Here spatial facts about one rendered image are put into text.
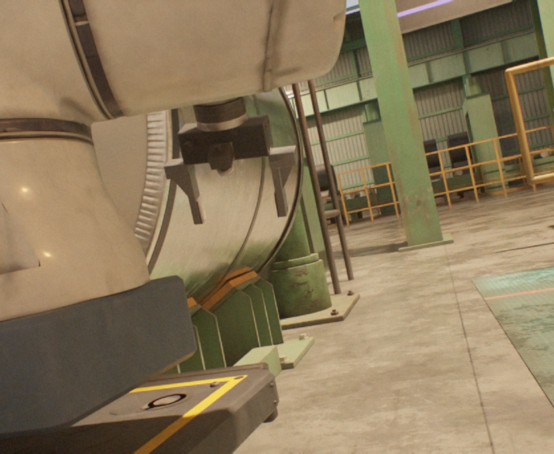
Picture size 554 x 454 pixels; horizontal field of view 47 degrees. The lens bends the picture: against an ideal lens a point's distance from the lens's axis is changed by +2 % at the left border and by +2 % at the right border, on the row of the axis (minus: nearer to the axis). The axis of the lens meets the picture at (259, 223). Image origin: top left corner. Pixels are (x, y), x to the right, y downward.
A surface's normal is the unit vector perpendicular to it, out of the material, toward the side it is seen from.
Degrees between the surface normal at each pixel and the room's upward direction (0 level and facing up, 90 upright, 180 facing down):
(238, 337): 90
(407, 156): 90
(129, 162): 90
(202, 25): 120
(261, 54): 144
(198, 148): 113
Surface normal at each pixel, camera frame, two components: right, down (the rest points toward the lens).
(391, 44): -0.26, 0.04
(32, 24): 0.15, 0.39
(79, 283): 0.69, -0.16
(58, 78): 0.22, 0.77
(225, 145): -0.21, -0.67
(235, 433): 0.91, -0.19
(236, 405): 0.51, -0.83
